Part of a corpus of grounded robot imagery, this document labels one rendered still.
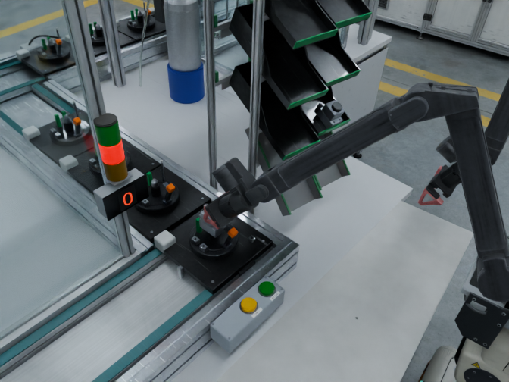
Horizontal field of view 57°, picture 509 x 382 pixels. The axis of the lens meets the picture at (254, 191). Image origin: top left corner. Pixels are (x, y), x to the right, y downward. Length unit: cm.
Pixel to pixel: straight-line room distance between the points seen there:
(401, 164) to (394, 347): 215
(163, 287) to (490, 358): 89
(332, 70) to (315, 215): 51
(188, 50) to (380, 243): 109
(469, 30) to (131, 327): 441
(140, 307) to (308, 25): 83
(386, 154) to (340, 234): 191
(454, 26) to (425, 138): 171
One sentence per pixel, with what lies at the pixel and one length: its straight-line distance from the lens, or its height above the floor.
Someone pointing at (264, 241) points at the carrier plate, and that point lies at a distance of 136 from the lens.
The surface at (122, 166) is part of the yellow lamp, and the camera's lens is 111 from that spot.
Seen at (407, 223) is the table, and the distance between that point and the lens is 167.
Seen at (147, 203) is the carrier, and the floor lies 100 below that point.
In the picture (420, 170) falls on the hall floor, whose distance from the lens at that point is 337.
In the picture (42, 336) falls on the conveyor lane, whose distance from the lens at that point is 129.
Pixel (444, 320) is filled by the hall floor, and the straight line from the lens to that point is 257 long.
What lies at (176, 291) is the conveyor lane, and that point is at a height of 92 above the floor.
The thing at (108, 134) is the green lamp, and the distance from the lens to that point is 105.
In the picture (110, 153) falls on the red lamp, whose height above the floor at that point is 134.
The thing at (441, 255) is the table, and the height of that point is 86.
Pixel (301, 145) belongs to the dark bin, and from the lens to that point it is 133.
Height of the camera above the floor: 198
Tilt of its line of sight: 42 degrees down
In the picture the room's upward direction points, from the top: 3 degrees clockwise
